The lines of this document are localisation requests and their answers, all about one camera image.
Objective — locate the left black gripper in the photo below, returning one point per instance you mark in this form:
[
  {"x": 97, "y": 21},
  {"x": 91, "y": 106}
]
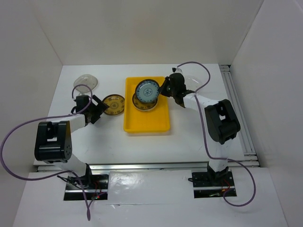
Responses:
[{"x": 100, "y": 108}]

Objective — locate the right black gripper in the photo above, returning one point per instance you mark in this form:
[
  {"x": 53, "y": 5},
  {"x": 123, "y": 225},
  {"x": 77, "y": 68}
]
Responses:
[{"x": 162, "y": 89}]

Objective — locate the teal green plate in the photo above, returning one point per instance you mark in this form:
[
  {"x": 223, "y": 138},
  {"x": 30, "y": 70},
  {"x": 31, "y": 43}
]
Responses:
[{"x": 147, "y": 91}]

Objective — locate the yellow brown patterned plate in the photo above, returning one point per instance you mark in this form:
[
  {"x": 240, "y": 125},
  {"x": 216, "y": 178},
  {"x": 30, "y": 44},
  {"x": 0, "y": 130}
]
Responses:
[
  {"x": 116, "y": 104},
  {"x": 143, "y": 106}
]

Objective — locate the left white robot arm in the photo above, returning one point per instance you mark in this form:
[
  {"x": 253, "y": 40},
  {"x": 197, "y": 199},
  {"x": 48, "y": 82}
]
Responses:
[{"x": 53, "y": 139}]

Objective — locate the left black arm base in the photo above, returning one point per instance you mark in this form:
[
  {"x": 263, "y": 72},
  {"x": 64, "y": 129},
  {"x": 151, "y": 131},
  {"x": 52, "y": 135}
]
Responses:
[{"x": 96, "y": 189}]

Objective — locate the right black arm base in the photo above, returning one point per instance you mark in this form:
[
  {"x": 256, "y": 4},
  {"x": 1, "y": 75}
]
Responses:
[{"x": 203, "y": 187}]

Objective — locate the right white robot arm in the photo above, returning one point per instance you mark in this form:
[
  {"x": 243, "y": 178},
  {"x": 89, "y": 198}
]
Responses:
[{"x": 220, "y": 124}]

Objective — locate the yellow plastic bin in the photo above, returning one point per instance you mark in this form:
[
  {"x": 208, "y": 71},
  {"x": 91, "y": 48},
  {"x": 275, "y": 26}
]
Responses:
[{"x": 155, "y": 120}]

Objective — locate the clear glass plate right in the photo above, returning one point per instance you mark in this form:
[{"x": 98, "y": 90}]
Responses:
[{"x": 192, "y": 83}]

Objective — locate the clear glass plate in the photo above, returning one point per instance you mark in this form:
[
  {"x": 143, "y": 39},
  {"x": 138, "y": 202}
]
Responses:
[
  {"x": 192, "y": 83},
  {"x": 85, "y": 83}
]

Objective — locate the clear glass plate left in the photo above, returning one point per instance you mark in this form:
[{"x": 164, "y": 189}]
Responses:
[{"x": 85, "y": 83}]

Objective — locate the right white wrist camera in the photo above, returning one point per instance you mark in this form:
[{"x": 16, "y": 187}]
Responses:
[{"x": 176, "y": 70}]

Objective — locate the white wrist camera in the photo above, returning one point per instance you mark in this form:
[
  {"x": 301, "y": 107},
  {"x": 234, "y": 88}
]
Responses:
[
  {"x": 176, "y": 70},
  {"x": 80, "y": 94}
]

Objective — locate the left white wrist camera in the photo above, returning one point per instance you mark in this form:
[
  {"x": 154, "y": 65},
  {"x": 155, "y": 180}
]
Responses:
[{"x": 80, "y": 94}]

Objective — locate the front aluminium rail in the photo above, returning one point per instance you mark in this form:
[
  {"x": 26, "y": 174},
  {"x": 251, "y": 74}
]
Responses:
[{"x": 148, "y": 167}]

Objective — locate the aluminium rail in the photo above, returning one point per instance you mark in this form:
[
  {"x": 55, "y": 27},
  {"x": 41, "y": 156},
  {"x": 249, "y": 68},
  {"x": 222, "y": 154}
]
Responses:
[
  {"x": 250, "y": 156},
  {"x": 148, "y": 167}
]

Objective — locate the right side aluminium rail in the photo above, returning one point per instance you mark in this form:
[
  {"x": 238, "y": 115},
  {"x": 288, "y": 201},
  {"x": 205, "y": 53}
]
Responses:
[{"x": 250, "y": 156}]

